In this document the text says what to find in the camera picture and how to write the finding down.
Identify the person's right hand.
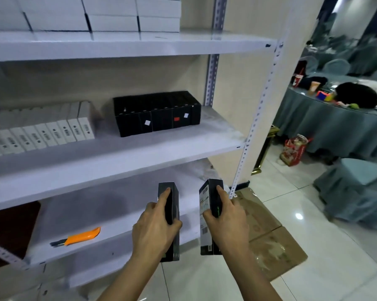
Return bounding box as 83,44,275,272
203,185,251,258

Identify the person's left hand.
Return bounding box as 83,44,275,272
131,187,183,264

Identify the slim black green-label box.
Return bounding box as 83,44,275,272
158,181,180,262
199,179,224,256

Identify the large brown cardboard box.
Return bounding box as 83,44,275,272
229,186,308,281

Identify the orange utility knife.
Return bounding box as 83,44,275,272
50,227,101,247

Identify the white metal shelving rack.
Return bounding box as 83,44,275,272
0,0,302,292

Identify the tidy line of black boxes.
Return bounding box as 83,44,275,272
113,91,202,138

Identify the row of slim white boxes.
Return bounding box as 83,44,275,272
0,101,96,157

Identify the tidy row of white boxes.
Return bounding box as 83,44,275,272
0,0,182,33

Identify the black and gold object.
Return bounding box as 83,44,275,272
251,125,280,176

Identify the red printed bag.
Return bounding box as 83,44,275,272
280,133,311,167

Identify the teal fabric chair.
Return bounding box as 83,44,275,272
313,158,377,232

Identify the green cloth covered table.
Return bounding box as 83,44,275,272
273,75,377,163

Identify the black bag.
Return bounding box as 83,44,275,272
334,82,377,109

